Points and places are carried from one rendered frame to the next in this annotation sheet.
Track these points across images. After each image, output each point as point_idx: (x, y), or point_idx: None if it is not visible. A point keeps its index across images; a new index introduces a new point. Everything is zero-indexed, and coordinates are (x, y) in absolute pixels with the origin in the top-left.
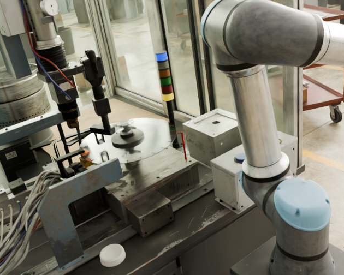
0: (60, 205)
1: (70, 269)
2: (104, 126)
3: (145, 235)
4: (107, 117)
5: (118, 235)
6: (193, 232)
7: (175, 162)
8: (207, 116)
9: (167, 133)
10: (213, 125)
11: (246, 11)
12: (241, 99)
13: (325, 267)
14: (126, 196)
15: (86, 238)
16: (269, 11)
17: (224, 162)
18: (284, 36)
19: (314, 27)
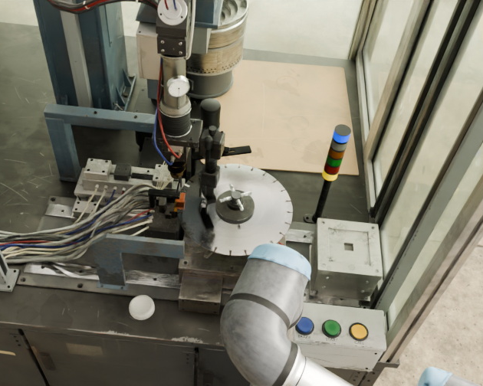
0: (112, 250)
1: (104, 292)
2: (205, 191)
3: (182, 310)
4: (212, 188)
5: (162, 290)
6: (217, 343)
7: None
8: (352, 229)
9: (272, 233)
10: (340, 250)
11: (234, 316)
12: None
13: None
14: (187, 267)
15: (140, 269)
16: (244, 338)
17: None
18: (240, 366)
19: (271, 381)
